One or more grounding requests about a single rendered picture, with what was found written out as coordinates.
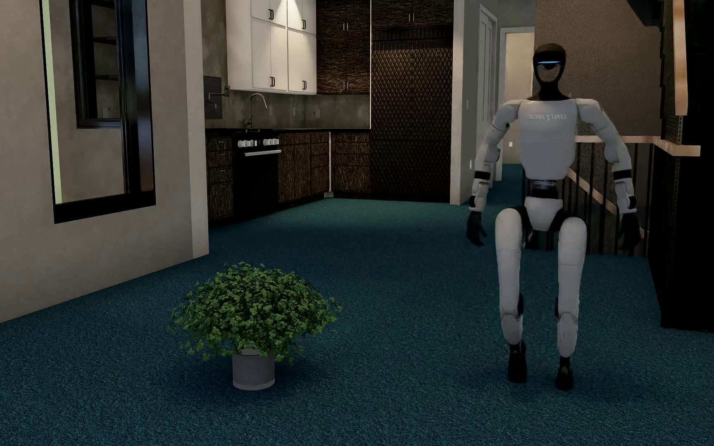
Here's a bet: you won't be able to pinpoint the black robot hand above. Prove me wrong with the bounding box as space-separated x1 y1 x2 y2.
465 209 488 248
616 211 643 255

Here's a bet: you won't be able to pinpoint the green leafy bushy plant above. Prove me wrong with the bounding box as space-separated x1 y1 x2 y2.
169 261 343 364

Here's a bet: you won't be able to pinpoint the grey cylindrical plant pot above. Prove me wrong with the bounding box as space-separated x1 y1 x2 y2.
231 348 276 391

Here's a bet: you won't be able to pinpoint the white right robot leg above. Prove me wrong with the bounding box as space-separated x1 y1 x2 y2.
494 207 533 384

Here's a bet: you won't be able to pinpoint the white robot leg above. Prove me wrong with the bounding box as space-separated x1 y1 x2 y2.
553 216 589 393
494 207 533 384

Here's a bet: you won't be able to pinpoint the white left robot leg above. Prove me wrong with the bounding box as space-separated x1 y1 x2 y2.
553 216 589 393

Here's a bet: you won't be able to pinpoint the wood topped stair railing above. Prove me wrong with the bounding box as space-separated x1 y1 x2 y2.
564 134 702 257

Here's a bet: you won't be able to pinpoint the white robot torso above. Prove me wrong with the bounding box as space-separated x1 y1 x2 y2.
514 97 582 234

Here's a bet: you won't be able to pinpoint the tall dark patterned cabinet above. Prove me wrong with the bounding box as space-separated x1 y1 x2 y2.
370 0 455 203

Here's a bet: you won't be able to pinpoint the white panel door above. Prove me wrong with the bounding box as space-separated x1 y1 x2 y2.
475 5 500 184

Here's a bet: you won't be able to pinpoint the white black robot head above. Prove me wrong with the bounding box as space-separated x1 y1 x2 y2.
532 43 567 100

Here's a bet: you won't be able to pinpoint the dark wood lower cabinets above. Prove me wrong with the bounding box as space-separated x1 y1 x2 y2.
206 130 372 224

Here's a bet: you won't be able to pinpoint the dark wood cabinets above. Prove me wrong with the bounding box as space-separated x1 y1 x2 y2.
206 130 372 224
316 0 372 95

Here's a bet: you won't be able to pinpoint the light wood vertical handrail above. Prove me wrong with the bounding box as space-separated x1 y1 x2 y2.
672 0 689 117

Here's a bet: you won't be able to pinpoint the black oven with knobs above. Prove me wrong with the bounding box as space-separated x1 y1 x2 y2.
232 129 284 219

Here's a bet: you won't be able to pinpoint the dark wood upper cabinets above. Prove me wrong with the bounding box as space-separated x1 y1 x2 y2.
316 0 372 95

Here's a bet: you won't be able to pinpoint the curved metal kitchen faucet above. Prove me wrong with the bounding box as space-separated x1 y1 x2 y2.
246 92 269 130

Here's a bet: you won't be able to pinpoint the white upper kitchen cabinets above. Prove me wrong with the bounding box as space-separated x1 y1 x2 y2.
226 0 318 95

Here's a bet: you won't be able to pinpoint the black framed window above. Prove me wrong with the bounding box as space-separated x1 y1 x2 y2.
39 0 157 224

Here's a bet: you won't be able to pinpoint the wall mounted pot filler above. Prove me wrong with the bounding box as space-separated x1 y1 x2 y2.
203 75 232 121

